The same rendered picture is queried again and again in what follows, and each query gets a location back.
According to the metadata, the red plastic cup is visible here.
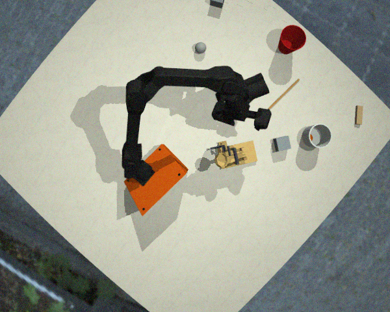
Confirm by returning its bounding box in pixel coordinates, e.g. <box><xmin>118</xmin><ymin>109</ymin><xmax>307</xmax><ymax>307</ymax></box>
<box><xmin>278</xmin><ymin>25</ymin><xmax>306</xmax><ymax>55</ymax></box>

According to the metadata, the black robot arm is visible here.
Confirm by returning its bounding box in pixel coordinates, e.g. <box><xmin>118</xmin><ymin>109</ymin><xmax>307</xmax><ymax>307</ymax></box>
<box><xmin>122</xmin><ymin>66</ymin><xmax>270</xmax><ymax>186</ymax></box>

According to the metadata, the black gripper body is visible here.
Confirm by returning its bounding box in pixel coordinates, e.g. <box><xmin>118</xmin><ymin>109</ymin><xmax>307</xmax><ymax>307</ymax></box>
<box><xmin>212</xmin><ymin>97</ymin><xmax>272</xmax><ymax>129</ymax></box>

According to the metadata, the white mug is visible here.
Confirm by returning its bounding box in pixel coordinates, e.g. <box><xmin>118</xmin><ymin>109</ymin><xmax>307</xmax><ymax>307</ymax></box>
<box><xmin>302</xmin><ymin>123</ymin><xmax>332</xmax><ymax>148</ymax></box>

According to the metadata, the grey ball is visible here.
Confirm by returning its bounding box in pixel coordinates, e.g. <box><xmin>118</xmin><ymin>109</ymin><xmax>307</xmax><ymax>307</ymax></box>
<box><xmin>195</xmin><ymin>42</ymin><xmax>206</xmax><ymax>53</ymax></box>

